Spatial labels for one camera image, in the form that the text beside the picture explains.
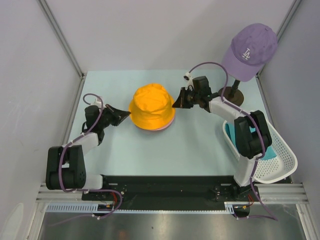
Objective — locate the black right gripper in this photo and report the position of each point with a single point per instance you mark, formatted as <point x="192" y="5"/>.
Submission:
<point x="182" y="102"/>

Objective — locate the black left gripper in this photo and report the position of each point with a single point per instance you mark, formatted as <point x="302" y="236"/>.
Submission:
<point x="118" y="115"/>

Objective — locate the pink bucket hat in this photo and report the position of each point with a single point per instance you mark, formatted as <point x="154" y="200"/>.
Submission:
<point x="165" y="127"/>

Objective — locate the yellow hat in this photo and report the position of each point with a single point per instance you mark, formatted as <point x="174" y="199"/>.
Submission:
<point x="151" y="107"/>

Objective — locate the purple baseball cap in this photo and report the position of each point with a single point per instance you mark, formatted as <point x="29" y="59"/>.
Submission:
<point x="253" y="47"/>

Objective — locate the teal cap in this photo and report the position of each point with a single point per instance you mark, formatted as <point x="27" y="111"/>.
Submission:
<point x="230" y="130"/>

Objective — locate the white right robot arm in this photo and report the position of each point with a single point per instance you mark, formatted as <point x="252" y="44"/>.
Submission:
<point x="251" y="131"/>

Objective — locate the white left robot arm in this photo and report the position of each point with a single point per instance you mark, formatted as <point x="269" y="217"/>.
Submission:
<point x="66" y="167"/>

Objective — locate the white perforated plastic basket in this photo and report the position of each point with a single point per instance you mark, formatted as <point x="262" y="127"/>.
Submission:
<point x="273" y="170"/>

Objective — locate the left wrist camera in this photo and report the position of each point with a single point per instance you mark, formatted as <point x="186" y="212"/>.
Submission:
<point x="98" y="102"/>

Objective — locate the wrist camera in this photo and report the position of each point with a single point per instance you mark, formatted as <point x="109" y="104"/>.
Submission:
<point x="98" y="102"/>
<point x="189" y="79"/>

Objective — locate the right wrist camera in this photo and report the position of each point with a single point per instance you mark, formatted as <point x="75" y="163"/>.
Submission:
<point x="189" y="79"/>

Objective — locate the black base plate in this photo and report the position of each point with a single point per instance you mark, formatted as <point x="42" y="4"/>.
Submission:
<point x="179" y="189"/>

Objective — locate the aluminium frame rail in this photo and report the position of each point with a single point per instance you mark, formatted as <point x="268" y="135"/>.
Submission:
<point x="55" y="27"/>

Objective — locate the white slotted cable duct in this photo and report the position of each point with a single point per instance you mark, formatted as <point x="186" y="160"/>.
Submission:
<point x="104" y="208"/>

